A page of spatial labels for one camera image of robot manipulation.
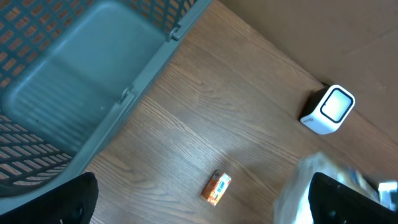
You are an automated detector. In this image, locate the grey plastic shopping basket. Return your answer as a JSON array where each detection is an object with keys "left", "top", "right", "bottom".
[{"left": 1, "top": 0, "right": 211, "bottom": 213}]

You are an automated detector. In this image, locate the small orange box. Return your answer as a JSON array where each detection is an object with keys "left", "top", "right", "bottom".
[{"left": 201, "top": 170, "right": 232, "bottom": 206}]

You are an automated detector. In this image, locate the yellow snack bag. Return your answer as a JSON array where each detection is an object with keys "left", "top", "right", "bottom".
[{"left": 274, "top": 152, "right": 397, "bottom": 223}]

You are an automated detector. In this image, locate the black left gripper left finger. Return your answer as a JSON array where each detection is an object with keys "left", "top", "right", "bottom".
[{"left": 1, "top": 172, "right": 99, "bottom": 224}]

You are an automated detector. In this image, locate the white barcode scanner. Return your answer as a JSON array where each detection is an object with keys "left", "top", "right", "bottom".
[{"left": 299, "top": 85, "right": 356, "bottom": 135}]

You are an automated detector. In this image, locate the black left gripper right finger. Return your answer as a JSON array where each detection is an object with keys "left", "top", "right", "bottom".
[{"left": 308, "top": 172, "right": 397, "bottom": 224}]

